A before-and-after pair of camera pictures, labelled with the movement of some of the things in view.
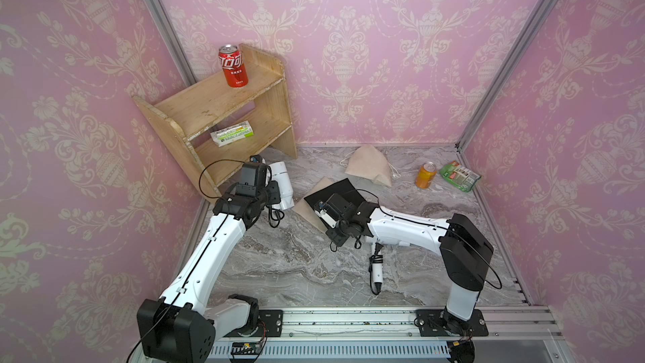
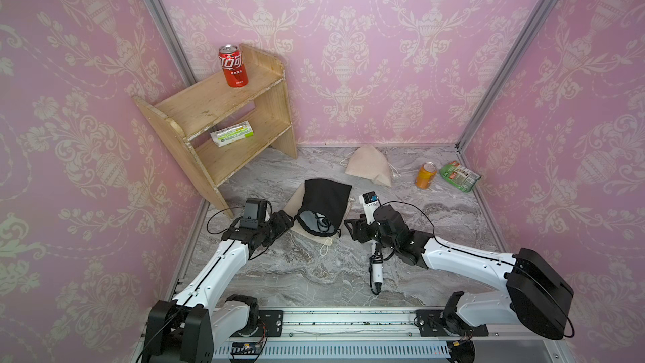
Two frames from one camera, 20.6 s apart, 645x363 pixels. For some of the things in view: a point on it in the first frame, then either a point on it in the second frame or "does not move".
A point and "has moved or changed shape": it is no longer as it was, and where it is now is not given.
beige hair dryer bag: [369, 163] does not move
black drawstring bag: [343, 188] has moved or changed shape
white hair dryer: [375, 268] does not move
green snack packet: [460, 176] does not move
